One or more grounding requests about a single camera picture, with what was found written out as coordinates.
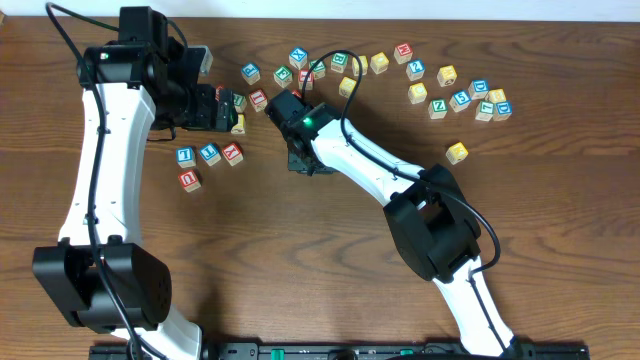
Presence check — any yellow block centre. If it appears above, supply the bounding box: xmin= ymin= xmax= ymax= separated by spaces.
xmin=339 ymin=77 xmax=358 ymax=98

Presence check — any blue T block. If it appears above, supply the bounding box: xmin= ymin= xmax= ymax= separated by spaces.
xmin=199 ymin=143 xmax=221 ymax=167

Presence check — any blue P block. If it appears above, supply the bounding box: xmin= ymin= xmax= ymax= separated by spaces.
xmin=241 ymin=62 xmax=261 ymax=85

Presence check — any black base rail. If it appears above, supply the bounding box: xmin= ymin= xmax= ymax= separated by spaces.
xmin=88 ymin=341 xmax=591 ymax=360

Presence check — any red I block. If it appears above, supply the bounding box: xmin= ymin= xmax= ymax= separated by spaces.
xmin=248 ymin=89 xmax=268 ymax=112

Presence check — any blue d block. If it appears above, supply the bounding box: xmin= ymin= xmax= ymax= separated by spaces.
xmin=493 ymin=101 xmax=513 ymax=121
xmin=468 ymin=79 xmax=490 ymax=100

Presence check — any yellow block left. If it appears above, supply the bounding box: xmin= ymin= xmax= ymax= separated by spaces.
xmin=231 ymin=114 xmax=246 ymax=135

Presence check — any green B block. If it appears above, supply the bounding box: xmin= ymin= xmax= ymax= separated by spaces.
xmin=330 ymin=52 xmax=349 ymax=73

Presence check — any green F block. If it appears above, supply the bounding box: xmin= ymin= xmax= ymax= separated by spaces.
xmin=273 ymin=65 xmax=293 ymax=88

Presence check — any red U block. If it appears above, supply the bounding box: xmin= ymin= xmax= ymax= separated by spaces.
xmin=178 ymin=170 xmax=201 ymax=193

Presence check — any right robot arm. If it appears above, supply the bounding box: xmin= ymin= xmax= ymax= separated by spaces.
xmin=265 ymin=91 xmax=516 ymax=357

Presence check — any yellow block top right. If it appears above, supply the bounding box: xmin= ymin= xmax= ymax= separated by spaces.
xmin=370 ymin=52 xmax=389 ymax=75

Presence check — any green N block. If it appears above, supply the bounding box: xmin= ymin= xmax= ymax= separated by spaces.
xmin=309 ymin=60 xmax=326 ymax=81

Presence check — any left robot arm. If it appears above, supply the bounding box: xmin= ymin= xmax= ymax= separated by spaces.
xmin=32 ymin=6 xmax=238 ymax=359

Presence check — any red Y block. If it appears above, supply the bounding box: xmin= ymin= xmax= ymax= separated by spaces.
xmin=221 ymin=142 xmax=244 ymax=166

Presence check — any yellow block lone right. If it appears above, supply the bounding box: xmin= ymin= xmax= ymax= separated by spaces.
xmin=445 ymin=142 xmax=469 ymax=165

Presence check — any blue X block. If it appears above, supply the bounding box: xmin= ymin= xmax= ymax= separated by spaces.
xmin=289 ymin=47 xmax=308 ymax=70

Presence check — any yellow Q block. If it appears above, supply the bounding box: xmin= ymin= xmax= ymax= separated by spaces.
xmin=437 ymin=65 xmax=457 ymax=87

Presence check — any yellow block far right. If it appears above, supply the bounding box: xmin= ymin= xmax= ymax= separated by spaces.
xmin=485 ymin=88 xmax=507 ymax=104

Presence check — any blue D block upper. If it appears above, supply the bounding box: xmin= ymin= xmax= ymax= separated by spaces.
xmin=468 ymin=79 xmax=490 ymax=100

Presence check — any red E block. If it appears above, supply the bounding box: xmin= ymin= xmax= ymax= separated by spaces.
xmin=215 ymin=85 xmax=224 ymax=101

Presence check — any blue L block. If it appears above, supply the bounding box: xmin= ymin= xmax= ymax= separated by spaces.
xmin=176 ymin=147 xmax=196 ymax=169

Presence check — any yellow block under 2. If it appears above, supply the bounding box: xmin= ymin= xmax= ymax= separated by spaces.
xmin=408 ymin=82 xmax=428 ymax=104

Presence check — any blue D block lower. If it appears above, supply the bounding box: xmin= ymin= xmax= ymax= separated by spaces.
xmin=493 ymin=101 xmax=513 ymax=121

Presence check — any green Z block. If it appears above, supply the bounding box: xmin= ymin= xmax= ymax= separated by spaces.
xmin=428 ymin=99 xmax=448 ymax=120

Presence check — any red H block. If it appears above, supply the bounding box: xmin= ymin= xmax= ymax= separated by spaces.
xmin=298 ymin=69 xmax=314 ymax=90

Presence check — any blue 2 block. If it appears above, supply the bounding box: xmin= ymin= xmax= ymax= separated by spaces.
xmin=406 ymin=59 xmax=425 ymax=81

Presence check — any green 7 block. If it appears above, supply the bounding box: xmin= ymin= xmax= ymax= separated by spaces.
xmin=475 ymin=100 xmax=495 ymax=122

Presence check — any green R block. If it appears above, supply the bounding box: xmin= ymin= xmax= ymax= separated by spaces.
xmin=233 ymin=93 xmax=247 ymax=113

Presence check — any yellow block top middle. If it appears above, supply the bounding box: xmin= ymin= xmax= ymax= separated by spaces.
xmin=352 ymin=56 xmax=369 ymax=77

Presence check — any red K block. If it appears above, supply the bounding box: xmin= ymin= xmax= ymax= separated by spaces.
xmin=394 ymin=43 xmax=414 ymax=64

